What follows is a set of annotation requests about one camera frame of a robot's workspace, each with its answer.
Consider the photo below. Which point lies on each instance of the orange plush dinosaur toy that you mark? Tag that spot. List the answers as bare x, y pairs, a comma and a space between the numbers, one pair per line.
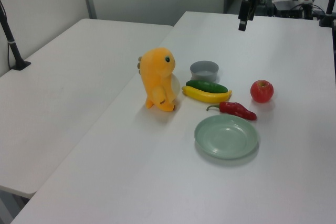
155, 72

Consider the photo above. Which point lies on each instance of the black clamp camera stand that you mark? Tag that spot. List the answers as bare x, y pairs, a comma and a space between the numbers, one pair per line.
326, 20

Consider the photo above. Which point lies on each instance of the pale green plate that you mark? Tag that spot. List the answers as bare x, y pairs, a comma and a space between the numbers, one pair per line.
225, 137

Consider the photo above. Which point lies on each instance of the grey metal bowl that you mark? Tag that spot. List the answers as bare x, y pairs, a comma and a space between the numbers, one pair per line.
204, 77

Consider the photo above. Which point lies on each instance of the red chili pepper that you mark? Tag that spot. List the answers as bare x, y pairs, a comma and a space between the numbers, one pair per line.
233, 108

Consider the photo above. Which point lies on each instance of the red apple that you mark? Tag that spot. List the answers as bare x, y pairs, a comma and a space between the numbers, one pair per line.
261, 93

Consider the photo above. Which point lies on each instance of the yellow banana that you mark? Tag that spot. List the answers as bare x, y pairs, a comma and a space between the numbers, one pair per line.
204, 96

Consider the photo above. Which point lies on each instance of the green cucumber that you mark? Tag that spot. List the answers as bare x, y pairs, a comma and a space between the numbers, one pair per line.
207, 86

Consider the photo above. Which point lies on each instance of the black camera stand pole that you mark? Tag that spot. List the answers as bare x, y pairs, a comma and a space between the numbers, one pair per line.
11, 43

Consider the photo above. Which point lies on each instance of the black equipment box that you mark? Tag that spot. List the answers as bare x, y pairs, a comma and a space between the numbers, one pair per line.
288, 7

